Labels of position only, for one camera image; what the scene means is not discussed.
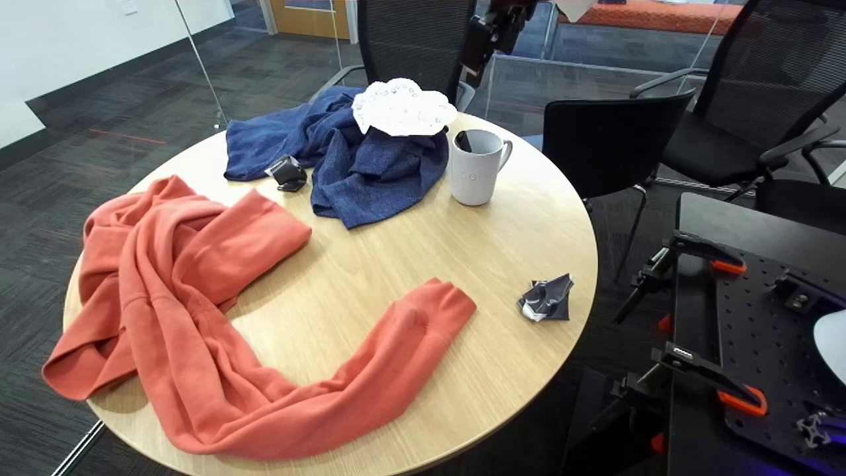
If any white ceramic mug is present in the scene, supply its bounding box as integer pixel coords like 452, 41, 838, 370
447, 129, 514, 207

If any black marker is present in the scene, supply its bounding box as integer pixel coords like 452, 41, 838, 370
454, 129, 474, 154

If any navy blue cloth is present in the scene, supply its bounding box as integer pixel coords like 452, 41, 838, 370
224, 88, 447, 231

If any round wooden table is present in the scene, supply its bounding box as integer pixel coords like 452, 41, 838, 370
90, 136, 597, 476

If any white paper doily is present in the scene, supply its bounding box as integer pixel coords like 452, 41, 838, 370
351, 78, 458, 138

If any small black binder clip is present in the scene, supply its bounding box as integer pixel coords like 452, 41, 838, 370
267, 156, 308, 194

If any black chair behind table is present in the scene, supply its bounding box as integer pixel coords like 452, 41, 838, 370
308, 0, 484, 104

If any orange red sweater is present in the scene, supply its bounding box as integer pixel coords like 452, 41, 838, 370
42, 178, 477, 461

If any orange black clamp right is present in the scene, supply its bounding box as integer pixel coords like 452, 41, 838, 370
614, 231, 749, 324

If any orange black clamp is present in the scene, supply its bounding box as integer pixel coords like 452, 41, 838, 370
620, 342, 769, 419
614, 231, 749, 324

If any orange black clamp left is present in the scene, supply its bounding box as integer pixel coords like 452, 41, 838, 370
620, 342, 769, 419

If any black perforated mounting board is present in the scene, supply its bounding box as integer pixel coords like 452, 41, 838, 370
715, 255, 846, 476

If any black mesh office chair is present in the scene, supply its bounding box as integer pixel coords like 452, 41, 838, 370
662, 0, 846, 197

